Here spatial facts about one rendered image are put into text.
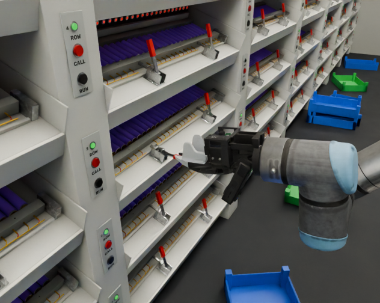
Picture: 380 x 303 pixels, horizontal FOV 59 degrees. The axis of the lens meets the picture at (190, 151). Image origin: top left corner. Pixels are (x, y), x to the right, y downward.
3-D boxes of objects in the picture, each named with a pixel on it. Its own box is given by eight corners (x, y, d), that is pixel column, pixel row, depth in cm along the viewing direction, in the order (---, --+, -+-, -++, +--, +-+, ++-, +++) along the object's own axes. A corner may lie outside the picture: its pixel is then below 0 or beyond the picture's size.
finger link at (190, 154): (172, 137, 77) (208, 139, 73) (176, 160, 80) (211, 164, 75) (165, 142, 75) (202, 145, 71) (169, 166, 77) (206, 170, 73)
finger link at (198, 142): (183, 130, 81) (216, 133, 76) (186, 153, 83) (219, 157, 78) (175, 135, 78) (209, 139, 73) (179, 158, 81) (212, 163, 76)
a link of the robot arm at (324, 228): (352, 227, 72) (355, 176, 67) (343, 263, 63) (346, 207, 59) (306, 219, 77) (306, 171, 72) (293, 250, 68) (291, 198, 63)
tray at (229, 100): (231, 118, 118) (242, 95, 112) (114, 216, 72) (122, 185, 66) (184, 91, 123) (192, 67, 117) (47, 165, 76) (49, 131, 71)
